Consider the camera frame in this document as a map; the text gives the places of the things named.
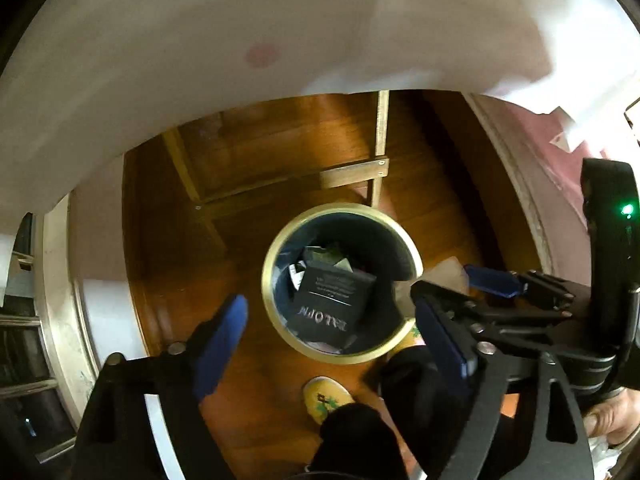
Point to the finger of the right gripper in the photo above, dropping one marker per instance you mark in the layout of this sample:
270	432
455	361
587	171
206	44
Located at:
433	301
498	283

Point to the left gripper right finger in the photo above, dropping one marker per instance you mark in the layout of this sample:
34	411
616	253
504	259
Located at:
457	356

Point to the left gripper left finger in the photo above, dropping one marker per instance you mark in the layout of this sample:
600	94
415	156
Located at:
213	343

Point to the small black box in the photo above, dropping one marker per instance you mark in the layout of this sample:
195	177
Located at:
328	304

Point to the small tan box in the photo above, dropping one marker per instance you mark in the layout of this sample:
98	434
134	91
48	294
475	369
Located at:
449	274

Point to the dark trash bin yellow rim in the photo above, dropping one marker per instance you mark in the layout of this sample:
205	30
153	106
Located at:
354	238

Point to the person right hand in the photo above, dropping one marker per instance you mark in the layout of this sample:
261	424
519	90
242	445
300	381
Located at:
616	419

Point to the pink bed blanket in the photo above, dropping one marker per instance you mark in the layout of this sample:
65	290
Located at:
542	155

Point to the left yellow slipper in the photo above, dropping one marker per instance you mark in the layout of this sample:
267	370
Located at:
323	396

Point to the cartoon printed tablecloth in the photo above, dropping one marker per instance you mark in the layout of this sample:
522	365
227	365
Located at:
83	81

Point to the wooden table leg frame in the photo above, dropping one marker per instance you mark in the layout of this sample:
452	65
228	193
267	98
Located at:
231	160

